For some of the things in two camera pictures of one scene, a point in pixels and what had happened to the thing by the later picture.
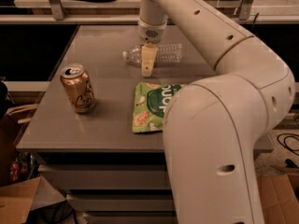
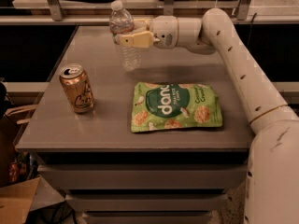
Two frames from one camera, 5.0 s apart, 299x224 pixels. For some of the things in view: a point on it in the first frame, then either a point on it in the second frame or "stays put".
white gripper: (151, 32) → (163, 32)
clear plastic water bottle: (164, 53) → (121, 22)
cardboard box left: (18, 201) stays put
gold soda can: (78, 85) stays put
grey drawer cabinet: (81, 125) stays put
